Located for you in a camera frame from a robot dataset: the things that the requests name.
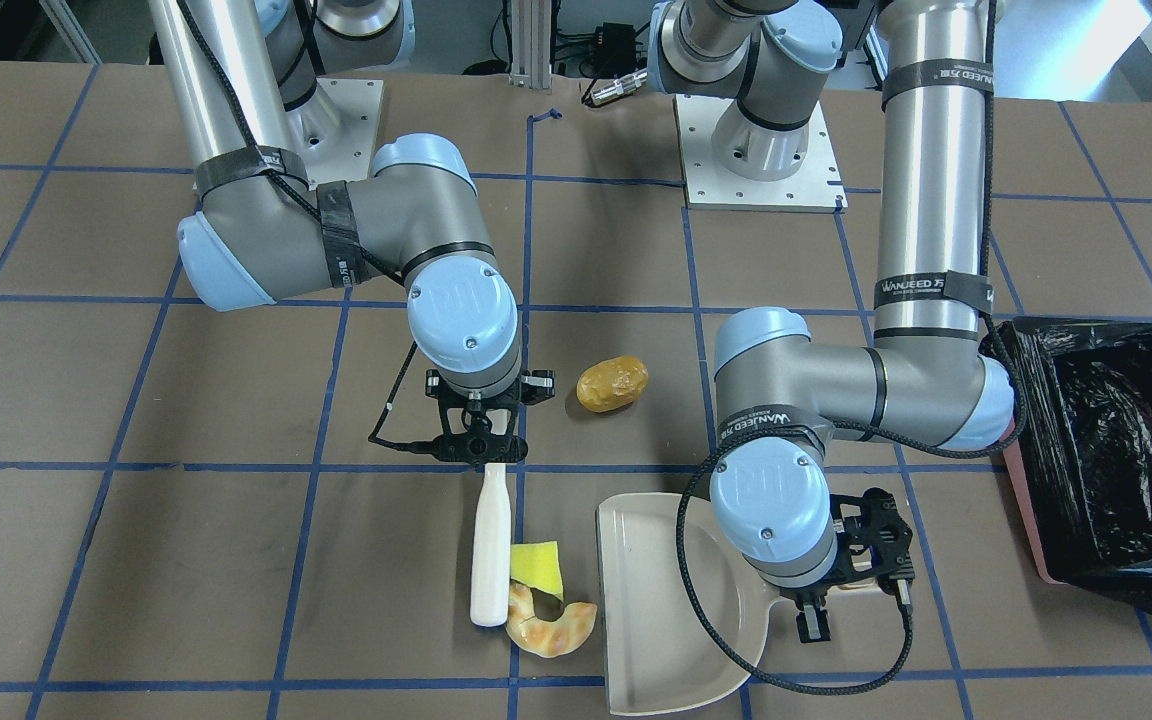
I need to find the yellow sponge wedge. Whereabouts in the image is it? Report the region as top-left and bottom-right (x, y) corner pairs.
(509, 539), (564, 601)

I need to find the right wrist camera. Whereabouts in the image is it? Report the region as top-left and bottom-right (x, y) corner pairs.
(431, 411), (529, 467)

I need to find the toy potato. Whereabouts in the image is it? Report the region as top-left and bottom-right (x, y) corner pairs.
(576, 355), (650, 414)

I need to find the beige plastic dustpan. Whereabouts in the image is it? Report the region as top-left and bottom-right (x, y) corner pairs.
(596, 488), (838, 717)

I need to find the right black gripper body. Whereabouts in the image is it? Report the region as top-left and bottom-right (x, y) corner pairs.
(425, 369), (556, 441)

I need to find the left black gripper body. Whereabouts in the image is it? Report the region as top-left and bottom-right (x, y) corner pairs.
(814, 488), (915, 601)

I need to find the bin with black bag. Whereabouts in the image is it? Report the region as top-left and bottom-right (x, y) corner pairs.
(982, 316), (1152, 614)

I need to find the toy croissant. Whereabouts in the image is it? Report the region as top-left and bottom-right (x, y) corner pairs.
(505, 582), (599, 659)

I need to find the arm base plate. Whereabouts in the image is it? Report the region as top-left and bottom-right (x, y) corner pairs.
(675, 94), (849, 213)
(285, 78), (384, 190)

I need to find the white hand brush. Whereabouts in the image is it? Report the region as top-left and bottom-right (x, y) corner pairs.
(468, 462), (513, 628)

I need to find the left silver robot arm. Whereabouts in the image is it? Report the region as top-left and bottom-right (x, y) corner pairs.
(702, 1), (1024, 643)

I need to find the aluminium frame post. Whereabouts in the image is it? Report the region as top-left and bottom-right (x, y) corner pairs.
(506, 1), (556, 94)

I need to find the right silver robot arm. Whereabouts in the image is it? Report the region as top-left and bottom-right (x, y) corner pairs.
(151, 1), (553, 442)

